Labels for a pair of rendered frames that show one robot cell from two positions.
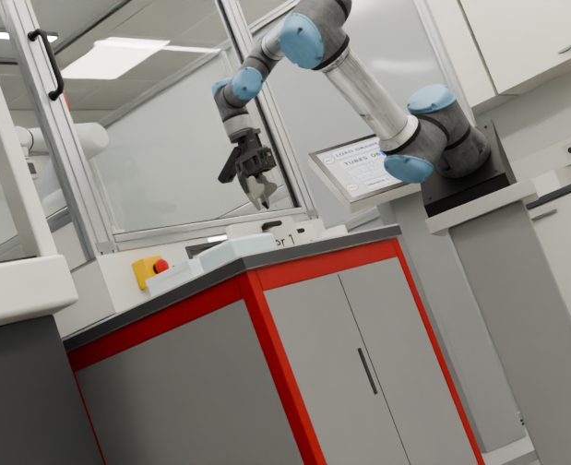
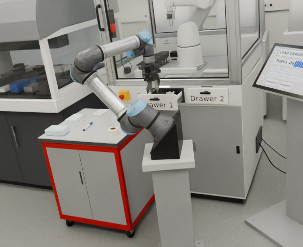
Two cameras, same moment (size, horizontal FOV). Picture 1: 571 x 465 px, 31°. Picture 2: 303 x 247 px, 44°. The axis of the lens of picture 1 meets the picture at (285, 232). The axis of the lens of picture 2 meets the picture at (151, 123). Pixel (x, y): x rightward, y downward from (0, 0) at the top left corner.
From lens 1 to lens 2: 3.53 m
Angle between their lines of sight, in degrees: 85
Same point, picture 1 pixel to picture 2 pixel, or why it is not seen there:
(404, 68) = not seen: outside the picture
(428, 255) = (294, 126)
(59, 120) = (104, 38)
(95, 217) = (110, 73)
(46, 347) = (58, 117)
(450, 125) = (134, 123)
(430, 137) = (126, 123)
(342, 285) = (79, 154)
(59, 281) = (52, 107)
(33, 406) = not seen: hidden behind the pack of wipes
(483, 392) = (293, 196)
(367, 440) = (74, 192)
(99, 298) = not seen: hidden behind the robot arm
